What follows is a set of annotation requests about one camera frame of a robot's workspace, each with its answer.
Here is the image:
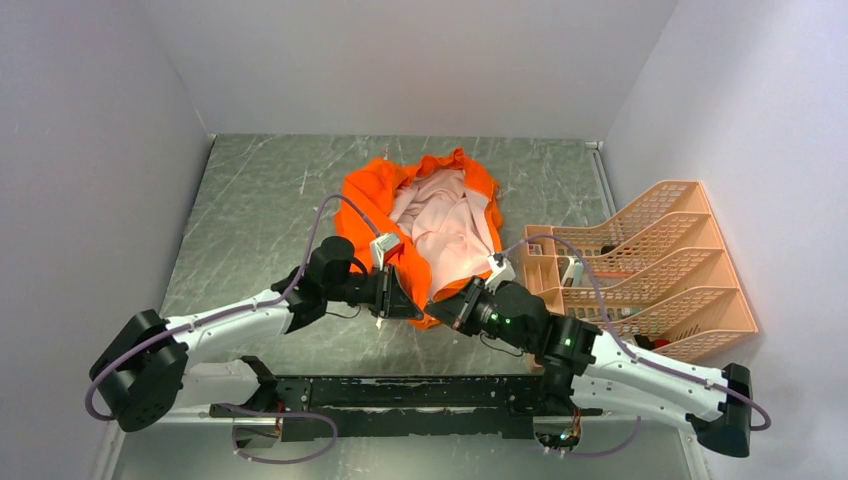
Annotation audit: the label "aluminium frame rail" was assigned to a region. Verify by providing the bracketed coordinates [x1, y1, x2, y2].
[102, 408, 708, 479]

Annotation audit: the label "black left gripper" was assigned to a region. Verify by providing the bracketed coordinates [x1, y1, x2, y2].
[325, 264, 424, 321]

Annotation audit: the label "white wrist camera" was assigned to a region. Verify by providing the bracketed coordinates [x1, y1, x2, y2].
[369, 232, 402, 270]
[485, 252, 516, 292]

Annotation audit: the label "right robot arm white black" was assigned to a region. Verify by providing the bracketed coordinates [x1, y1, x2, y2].
[425, 277, 753, 458]

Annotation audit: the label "orange jacket with pink lining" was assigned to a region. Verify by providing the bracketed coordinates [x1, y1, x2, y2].
[334, 148, 503, 308]

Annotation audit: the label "peach plastic file organizer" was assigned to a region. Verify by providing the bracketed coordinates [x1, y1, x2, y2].
[524, 180, 758, 363]

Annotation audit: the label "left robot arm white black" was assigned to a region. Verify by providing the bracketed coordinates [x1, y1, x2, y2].
[85, 236, 423, 432]

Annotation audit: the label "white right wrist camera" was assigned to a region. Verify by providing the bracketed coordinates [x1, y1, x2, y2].
[485, 252, 516, 292]

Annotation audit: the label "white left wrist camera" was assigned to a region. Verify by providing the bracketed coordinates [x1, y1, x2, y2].
[369, 232, 402, 270]

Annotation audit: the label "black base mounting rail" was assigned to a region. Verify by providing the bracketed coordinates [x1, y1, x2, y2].
[210, 374, 604, 444]

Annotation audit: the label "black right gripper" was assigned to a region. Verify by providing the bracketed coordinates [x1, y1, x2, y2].
[425, 274, 535, 353]

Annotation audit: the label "small items in organizer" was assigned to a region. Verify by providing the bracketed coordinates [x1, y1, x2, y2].
[520, 239, 671, 349]

